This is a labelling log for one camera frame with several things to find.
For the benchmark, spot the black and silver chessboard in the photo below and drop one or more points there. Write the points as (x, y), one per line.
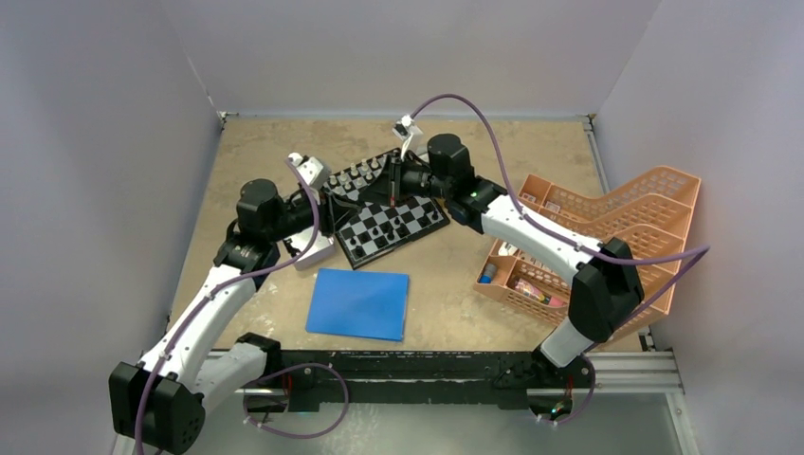
(377, 220)

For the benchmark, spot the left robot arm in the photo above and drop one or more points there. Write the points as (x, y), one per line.
(162, 401)

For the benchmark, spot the white chess piece row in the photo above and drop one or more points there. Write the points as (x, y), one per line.
(351, 181)

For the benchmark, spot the blue capped small bottle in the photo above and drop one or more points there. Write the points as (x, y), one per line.
(488, 274)

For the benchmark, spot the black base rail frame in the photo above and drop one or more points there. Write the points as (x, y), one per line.
(506, 380)

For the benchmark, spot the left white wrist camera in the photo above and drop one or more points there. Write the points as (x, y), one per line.
(313, 171)

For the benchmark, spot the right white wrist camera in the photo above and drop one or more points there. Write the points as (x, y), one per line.
(410, 135)

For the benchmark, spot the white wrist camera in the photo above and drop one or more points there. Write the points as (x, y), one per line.
(313, 171)
(410, 135)

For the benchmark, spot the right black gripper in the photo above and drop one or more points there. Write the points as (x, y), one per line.
(380, 191)

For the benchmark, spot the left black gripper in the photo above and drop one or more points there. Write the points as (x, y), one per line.
(334, 212)

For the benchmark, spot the blue folder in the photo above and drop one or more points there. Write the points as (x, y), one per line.
(353, 303)

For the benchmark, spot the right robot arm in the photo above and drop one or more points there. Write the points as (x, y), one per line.
(603, 280)

